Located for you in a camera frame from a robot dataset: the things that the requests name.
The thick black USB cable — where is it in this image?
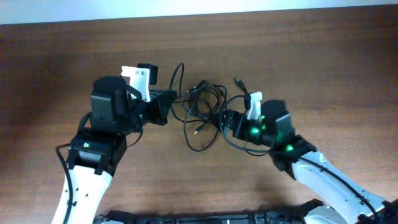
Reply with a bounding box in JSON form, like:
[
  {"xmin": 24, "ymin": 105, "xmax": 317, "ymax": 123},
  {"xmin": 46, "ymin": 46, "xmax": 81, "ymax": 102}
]
[{"xmin": 169, "ymin": 62, "xmax": 249, "ymax": 152}]

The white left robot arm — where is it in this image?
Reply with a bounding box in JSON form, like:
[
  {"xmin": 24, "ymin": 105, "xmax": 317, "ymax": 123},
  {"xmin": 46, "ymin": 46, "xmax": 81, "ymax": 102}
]
[{"xmin": 52, "ymin": 76, "xmax": 177, "ymax": 223}]

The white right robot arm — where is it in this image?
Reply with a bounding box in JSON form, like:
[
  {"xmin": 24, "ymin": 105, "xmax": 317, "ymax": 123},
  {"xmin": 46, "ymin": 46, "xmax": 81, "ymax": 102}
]
[{"xmin": 210, "ymin": 100, "xmax": 397, "ymax": 223}]

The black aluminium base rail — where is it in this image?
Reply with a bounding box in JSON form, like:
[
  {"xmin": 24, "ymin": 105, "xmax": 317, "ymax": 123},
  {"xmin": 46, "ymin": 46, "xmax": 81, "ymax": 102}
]
[{"xmin": 93, "ymin": 198, "xmax": 343, "ymax": 224}]

